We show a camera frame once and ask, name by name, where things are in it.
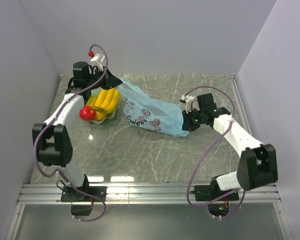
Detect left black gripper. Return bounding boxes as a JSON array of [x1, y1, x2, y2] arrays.
[[86, 66, 123, 90]]

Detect yellow fake banana bunch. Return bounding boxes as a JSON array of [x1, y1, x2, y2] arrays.
[[96, 88, 121, 109]]

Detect fake mango yellow green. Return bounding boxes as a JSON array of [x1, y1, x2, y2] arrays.
[[85, 95, 97, 108]]

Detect light blue plastic bag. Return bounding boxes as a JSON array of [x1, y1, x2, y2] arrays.
[[116, 78, 190, 137]]

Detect red fake apple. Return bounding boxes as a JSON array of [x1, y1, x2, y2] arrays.
[[79, 106, 96, 122]]

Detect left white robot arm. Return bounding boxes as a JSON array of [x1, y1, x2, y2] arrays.
[[32, 61, 122, 201]]

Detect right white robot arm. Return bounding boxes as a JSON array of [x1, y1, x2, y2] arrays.
[[180, 93, 278, 202]]

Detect light green wavy plate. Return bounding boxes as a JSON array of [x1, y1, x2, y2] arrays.
[[89, 98, 119, 124]]

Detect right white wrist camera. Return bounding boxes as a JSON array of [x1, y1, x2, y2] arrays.
[[180, 95, 200, 113]]

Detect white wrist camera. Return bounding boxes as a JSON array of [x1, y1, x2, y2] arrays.
[[180, 95, 200, 113], [90, 53, 105, 63]]

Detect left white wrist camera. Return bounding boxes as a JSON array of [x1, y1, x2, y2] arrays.
[[90, 53, 105, 63]]

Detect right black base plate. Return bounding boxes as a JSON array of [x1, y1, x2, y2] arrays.
[[190, 185, 230, 202]]

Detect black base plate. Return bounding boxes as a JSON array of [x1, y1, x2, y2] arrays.
[[190, 185, 230, 202], [60, 186, 107, 203]]

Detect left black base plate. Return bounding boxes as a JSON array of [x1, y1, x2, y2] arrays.
[[60, 186, 107, 203]]

